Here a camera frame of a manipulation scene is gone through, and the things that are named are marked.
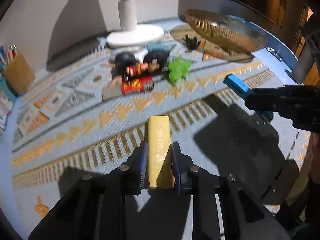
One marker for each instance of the black lighter box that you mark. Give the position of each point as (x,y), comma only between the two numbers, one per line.
(159,72)

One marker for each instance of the light blue dinosaur toy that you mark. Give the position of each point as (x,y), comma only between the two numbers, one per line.
(155,46)

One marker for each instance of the red rectangular box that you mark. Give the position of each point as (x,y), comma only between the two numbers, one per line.
(139,85)

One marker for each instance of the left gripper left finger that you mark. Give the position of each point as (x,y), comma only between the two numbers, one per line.
(92,205)

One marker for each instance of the black helmet figurine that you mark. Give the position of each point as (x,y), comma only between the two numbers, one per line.
(121,62)

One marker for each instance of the black-haired red figurine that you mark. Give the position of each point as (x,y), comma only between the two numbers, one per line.
(153,61)

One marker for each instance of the grey eraser block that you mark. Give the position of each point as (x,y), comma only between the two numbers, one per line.
(111,92)

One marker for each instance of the yellow rectangular box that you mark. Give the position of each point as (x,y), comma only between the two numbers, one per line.
(159,159)

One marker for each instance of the blue rectangular box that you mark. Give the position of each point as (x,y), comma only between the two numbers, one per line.
(237,86)

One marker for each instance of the stack of books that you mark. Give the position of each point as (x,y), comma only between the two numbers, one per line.
(8,98)

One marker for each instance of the white lamp stand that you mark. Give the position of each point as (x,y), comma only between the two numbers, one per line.
(131,33)

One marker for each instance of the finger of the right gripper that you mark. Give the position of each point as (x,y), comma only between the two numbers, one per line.
(271,100)

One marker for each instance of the light green dinosaur toy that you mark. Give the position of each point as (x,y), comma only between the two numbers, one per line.
(178,69)

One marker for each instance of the black spiky toy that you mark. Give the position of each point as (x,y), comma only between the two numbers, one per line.
(191,43)

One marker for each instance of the patterned blue table mat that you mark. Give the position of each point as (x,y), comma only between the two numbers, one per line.
(63,122)

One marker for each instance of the cardboard pen holder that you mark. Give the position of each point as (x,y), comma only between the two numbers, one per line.
(19,74)

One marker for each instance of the amber ribbed glass bowl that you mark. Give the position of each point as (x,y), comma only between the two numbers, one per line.
(225,31)

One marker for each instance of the pens in holder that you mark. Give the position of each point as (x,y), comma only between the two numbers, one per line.
(7,53)

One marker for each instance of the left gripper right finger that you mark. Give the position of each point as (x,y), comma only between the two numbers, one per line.
(223,207)

